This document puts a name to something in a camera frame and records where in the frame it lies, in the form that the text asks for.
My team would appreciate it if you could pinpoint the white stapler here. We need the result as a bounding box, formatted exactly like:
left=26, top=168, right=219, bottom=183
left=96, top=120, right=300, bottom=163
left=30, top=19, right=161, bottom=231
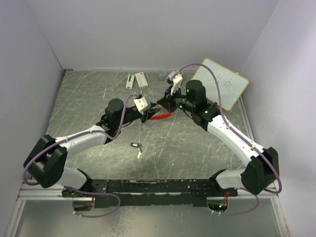
left=125, top=74, right=135, bottom=90

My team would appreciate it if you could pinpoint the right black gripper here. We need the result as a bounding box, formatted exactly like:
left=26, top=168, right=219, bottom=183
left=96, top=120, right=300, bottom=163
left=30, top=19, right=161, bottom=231
left=157, top=84, right=195, bottom=114

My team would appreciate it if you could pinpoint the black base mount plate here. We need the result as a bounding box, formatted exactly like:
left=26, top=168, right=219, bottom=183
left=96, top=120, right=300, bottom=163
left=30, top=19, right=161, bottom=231
left=61, top=179, right=239, bottom=208

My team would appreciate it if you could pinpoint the small whiteboard wood frame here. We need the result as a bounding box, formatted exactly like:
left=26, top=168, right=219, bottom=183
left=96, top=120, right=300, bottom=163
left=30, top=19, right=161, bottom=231
left=192, top=58, right=249, bottom=111

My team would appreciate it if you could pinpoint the white staples box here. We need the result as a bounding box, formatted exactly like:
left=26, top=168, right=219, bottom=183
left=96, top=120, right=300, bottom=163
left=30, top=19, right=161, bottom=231
left=134, top=72, right=149, bottom=90

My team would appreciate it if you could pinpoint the purple cable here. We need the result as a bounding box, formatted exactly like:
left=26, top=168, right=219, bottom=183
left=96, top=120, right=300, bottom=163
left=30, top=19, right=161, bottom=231
left=22, top=93, right=140, bottom=218
left=172, top=63, right=282, bottom=216

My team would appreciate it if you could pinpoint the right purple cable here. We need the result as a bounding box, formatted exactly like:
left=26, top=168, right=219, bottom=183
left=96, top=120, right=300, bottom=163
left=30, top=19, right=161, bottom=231
left=172, top=63, right=282, bottom=216

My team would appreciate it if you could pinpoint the red handle keyring chain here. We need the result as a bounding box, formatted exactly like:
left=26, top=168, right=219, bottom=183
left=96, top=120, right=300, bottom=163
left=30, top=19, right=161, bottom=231
left=150, top=106, right=172, bottom=121

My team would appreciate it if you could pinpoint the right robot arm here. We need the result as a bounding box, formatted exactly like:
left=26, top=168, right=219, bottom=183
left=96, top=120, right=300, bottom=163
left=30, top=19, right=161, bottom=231
left=158, top=79, right=279, bottom=197

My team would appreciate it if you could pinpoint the black key tag with key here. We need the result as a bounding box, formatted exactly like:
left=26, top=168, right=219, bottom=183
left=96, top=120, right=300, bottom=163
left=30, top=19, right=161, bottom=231
left=130, top=142, right=142, bottom=153

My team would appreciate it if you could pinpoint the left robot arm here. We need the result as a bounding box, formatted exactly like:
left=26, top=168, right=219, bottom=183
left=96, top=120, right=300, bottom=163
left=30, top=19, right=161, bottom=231
left=23, top=97, right=160, bottom=197

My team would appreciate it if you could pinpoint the clear paperclip jar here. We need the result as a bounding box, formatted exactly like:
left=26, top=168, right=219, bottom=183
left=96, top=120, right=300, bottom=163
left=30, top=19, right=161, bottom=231
left=158, top=68, right=167, bottom=80

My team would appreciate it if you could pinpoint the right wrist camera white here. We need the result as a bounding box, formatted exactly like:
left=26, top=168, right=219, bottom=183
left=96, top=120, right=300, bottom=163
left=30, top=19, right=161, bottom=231
left=167, top=71, right=183, bottom=95

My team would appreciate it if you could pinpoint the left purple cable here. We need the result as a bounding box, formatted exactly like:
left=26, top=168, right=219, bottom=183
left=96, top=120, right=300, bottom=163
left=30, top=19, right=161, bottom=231
left=22, top=93, right=140, bottom=218

